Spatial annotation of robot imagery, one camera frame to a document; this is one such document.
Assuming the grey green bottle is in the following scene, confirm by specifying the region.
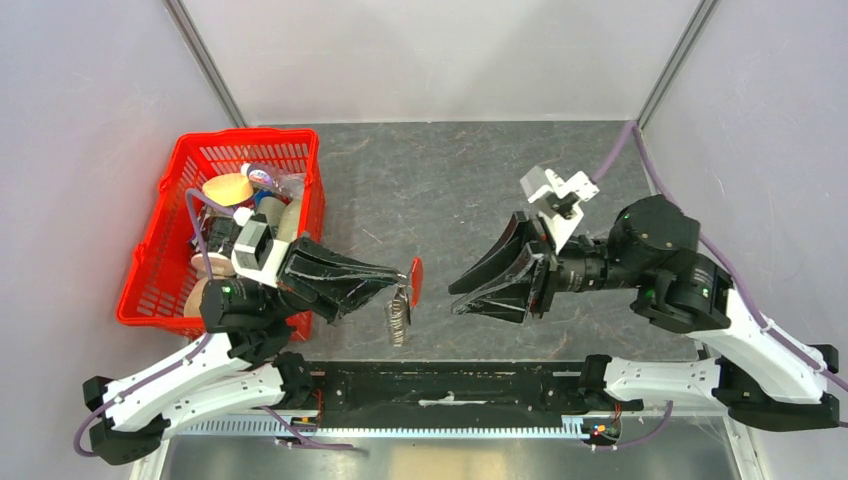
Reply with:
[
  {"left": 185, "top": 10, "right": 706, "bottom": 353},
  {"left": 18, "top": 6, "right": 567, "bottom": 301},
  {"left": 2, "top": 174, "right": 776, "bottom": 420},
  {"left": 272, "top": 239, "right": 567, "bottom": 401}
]
[{"left": 256, "top": 195, "right": 286, "bottom": 227}]

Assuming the clear plastic bottle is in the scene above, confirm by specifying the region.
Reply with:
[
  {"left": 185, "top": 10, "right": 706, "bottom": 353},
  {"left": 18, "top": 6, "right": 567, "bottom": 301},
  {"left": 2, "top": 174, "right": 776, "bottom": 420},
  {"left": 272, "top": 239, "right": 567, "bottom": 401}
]
[{"left": 240, "top": 162, "right": 305, "bottom": 201}]

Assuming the red plastic basket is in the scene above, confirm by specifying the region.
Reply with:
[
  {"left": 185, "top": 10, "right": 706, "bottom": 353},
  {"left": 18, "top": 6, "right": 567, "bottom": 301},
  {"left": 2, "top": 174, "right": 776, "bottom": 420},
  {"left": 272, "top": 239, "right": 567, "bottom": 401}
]
[{"left": 116, "top": 128, "right": 327, "bottom": 343}]

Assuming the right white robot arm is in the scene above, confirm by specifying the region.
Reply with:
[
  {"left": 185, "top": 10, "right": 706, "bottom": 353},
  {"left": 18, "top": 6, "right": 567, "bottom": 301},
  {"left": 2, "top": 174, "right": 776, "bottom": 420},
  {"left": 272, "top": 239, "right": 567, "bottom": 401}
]
[{"left": 448, "top": 193, "right": 841, "bottom": 432}]

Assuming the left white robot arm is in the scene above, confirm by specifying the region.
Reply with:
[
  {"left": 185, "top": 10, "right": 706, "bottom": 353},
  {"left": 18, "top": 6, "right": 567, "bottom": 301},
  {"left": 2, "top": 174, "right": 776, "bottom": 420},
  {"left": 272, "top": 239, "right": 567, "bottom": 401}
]
[{"left": 72, "top": 236, "right": 423, "bottom": 465}]

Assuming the white slotted cable duct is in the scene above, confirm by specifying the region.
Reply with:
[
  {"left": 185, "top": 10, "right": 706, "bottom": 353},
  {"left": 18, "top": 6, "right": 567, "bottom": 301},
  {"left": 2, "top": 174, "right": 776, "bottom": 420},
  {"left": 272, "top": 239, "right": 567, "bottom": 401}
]
[{"left": 173, "top": 411, "right": 598, "bottom": 440}]

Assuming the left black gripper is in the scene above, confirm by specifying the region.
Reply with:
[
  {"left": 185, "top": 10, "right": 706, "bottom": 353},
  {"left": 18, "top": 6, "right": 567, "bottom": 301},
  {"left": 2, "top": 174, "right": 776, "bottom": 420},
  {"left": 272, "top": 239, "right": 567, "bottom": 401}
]
[{"left": 267, "top": 230, "right": 406, "bottom": 325}]

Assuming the wooden spool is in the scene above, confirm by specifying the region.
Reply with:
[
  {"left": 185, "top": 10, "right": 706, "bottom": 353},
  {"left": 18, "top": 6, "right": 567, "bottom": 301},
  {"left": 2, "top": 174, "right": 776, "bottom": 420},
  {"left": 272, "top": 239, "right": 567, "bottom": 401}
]
[{"left": 183, "top": 277, "right": 209, "bottom": 318}]

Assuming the cream bottle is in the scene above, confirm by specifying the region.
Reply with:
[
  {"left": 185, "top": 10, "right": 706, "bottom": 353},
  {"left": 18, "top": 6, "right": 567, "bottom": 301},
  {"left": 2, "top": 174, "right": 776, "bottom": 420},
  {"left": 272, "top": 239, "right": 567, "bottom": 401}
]
[{"left": 275, "top": 199, "right": 302, "bottom": 243}]

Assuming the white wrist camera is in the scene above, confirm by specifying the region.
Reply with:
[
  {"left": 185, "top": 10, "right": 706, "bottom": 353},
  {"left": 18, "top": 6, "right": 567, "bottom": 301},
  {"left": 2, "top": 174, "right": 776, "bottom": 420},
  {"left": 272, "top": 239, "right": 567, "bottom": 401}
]
[
  {"left": 520, "top": 166, "right": 599, "bottom": 254},
  {"left": 231, "top": 207, "right": 290, "bottom": 288}
]

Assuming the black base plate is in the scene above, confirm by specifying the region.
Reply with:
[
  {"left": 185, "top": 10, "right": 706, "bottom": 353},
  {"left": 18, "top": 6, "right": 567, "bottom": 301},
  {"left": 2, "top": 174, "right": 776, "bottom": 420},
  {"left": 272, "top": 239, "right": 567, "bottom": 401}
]
[{"left": 292, "top": 360, "right": 644, "bottom": 430}]

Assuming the yellow lid dark jar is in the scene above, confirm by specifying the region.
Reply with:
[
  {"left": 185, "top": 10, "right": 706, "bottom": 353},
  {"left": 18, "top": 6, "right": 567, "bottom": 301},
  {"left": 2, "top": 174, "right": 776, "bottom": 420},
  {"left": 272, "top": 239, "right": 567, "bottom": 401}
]
[{"left": 198, "top": 173, "right": 254, "bottom": 277}]

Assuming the grey red key holder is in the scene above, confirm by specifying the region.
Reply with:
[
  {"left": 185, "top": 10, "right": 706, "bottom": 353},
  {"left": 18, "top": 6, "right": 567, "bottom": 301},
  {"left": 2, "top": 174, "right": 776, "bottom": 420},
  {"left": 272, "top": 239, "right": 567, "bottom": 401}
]
[{"left": 385, "top": 257, "right": 423, "bottom": 347}]

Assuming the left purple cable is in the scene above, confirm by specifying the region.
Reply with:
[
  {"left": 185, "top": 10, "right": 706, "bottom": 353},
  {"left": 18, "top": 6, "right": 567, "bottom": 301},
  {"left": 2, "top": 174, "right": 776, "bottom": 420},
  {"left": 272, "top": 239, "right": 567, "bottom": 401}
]
[{"left": 72, "top": 188, "right": 356, "bottom": 458}]

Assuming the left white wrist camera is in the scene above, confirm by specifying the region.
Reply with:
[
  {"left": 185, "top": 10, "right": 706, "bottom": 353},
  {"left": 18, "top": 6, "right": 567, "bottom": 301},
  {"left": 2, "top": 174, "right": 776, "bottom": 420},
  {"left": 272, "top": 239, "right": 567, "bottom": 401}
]
[{"left": 231, "top": 207, "right": 290, "bottom": 288}]

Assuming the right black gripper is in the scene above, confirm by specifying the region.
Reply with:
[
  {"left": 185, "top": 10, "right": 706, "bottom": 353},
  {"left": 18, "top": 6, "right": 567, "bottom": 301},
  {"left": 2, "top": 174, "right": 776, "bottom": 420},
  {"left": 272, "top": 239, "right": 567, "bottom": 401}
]
[{"left": 447, "top": 207, "right": 648, "bottom": 324}]

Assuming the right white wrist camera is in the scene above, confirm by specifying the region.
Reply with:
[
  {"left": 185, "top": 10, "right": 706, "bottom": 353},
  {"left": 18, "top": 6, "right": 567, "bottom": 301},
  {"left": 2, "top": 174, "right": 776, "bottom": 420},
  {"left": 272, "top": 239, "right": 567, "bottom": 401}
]
[{"left": 520, "top": 166, "right": 599, "bottom": 254}]

